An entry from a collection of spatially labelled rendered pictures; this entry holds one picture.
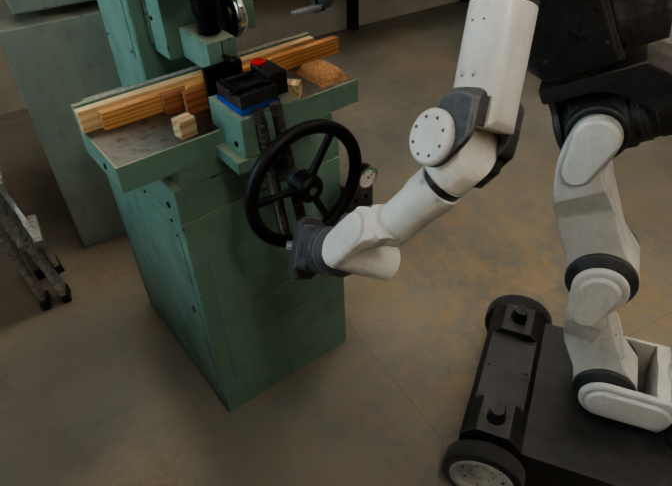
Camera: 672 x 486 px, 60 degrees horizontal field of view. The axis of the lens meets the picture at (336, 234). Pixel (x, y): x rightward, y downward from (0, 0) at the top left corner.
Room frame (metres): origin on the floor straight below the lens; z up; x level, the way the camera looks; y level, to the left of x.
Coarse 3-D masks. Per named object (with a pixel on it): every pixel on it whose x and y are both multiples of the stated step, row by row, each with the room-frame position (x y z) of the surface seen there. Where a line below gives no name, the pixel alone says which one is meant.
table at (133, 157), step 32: (320, 96) 1.25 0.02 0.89; (352, 96) 1.30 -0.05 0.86; (128, 128) 1.12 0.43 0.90; (160, 128) 1.11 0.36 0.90; (96, 160) 1.08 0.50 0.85; (128, 160) 0.99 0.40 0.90; (160, 160) 1.01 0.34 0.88; (192, 160) 1.05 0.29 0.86; (224, 160) 1.06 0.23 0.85; (256, 160) 1.03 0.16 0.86
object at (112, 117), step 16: (304, 48) 1.41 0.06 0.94; (320, 48) 1.44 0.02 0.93; (336, 48) 1.47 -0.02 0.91; (288, 64) 1.38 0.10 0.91; (144, 96) 1.18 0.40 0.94; (112, 112) 1.12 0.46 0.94; (128, 112) 1.14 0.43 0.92; (144, 112) 1.16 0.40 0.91; (160, 112) 1.18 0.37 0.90; (112, 128) 1.12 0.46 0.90
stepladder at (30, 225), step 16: (0, 176) 1.57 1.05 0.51; (0, 192) 1.63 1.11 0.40; (0, 208) 1.49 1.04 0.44; (16, 208) 1.65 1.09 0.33; (16, 224) 1.50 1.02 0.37; (32, 224) 1.63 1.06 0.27; (0, 240) 1.48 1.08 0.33; (16, 240) 1.55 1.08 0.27; (32, 240) 1.54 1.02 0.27; (16, 256) 1.49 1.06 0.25; (32, 256) 1.50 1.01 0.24; (48, 256) 1.66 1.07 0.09; (48, 272) 1.50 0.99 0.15; (32, 288) 1.48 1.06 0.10; (64, 288) 1.53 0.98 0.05; (48, 304) 1.48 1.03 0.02
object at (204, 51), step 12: (192, 24) 1.34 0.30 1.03; (180, 36) 1.33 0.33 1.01; (192, 36) 1.27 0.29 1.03; (204, 36) 1.26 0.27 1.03; (216, 36) 1.26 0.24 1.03; (228, 36) 1.26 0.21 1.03; (192, 48) 1.28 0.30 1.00; (204, 48) 1.23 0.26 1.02; (216, 48) 1.23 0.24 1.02; (228, 48) 1.25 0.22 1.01; (192, 60) 1.29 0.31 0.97; (204, 60) 1.24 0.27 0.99; (216, 60) 1.23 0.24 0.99
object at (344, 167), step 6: (342, 168) 1.36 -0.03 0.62; (348, 168) 1.35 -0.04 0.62; (342, 174) 1.33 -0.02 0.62; (342, 180) 1.30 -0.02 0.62; (342, 186) 1.27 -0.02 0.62; (372, 186) 1.29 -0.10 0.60; (342, 192) 1.27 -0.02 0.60; (360, 192) 1.27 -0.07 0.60; (366, 192) 1.28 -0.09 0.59; (372, 192) 1.29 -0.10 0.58; (354, 198) 1.26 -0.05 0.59; (360, 198) 1.27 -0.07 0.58; (366, 198) 1.28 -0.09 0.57; (372, 198) 1.29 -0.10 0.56; (354, 204) 1.26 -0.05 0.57; (360, 204) 1.27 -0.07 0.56; (366, 204) 1.28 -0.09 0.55; (348, 210) 1.25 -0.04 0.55
